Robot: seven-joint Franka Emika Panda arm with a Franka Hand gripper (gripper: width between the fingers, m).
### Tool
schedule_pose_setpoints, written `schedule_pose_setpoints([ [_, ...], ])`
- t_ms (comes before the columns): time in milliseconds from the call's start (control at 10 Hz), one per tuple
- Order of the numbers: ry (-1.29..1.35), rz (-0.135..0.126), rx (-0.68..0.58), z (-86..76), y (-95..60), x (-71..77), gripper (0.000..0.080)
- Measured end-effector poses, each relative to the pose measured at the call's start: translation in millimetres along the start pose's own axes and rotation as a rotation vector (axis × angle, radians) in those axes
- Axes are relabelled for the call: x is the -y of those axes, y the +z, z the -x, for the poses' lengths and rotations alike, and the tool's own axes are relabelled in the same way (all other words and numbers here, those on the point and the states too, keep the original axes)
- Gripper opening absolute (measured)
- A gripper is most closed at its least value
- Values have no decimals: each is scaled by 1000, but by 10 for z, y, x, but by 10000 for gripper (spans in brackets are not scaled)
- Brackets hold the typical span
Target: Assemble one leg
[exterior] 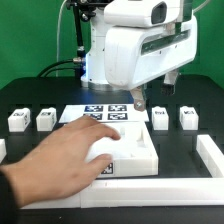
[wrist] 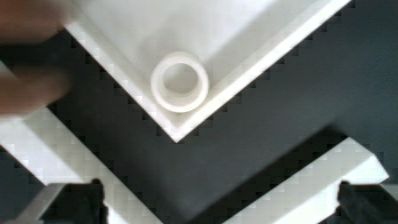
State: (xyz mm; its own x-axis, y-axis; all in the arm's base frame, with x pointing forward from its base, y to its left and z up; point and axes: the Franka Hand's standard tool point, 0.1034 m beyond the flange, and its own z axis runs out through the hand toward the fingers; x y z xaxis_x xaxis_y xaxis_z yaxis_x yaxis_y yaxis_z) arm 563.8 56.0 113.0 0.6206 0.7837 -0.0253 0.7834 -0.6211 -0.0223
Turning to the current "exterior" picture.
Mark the bare human hand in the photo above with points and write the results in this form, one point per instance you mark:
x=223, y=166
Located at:
x=57, y=168

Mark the white right fence bar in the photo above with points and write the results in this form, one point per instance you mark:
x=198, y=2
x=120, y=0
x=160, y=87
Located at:
x=211, y=155

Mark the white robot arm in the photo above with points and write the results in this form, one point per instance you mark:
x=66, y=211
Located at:
x=94, y=76

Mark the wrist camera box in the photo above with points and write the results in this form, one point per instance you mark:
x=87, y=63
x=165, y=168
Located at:
x=147, y=13

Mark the white fence bar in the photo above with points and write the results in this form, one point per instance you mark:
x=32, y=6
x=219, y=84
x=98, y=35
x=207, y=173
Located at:
x=143, y=192
x=211, y=155

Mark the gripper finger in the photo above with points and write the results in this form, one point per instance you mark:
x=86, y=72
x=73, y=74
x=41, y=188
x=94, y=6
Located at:
x=169, y=83
x=139, y=98

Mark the white front fence bar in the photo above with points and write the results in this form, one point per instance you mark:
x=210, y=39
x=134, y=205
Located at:
x=143, y=192

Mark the white square tabletop part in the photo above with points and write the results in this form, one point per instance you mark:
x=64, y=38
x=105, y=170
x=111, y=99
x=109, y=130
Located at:
x=133, y=155

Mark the white block left edge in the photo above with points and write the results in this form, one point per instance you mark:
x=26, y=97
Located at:
x=2, y=150

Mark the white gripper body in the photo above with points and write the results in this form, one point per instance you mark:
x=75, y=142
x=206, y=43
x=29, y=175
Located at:
x=134, y=56

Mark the white sheet with tags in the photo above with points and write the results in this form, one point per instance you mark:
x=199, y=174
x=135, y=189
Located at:
x=104, y=113

